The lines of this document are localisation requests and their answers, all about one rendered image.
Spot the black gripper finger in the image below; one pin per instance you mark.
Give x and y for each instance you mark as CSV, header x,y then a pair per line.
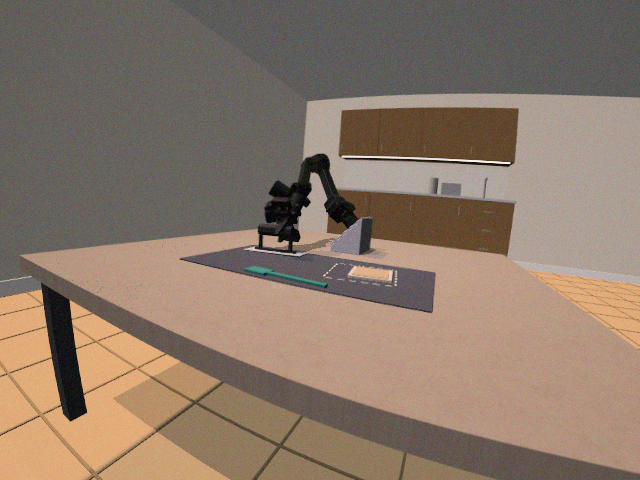
x,y
282,219
280,239

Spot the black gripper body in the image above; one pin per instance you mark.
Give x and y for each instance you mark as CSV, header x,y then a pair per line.
x,y
291,207

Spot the beige tile with dark rectangle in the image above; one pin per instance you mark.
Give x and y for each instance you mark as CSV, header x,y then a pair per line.
x,y
371,274

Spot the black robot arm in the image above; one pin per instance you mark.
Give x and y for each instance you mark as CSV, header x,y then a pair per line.
x,y
335,205

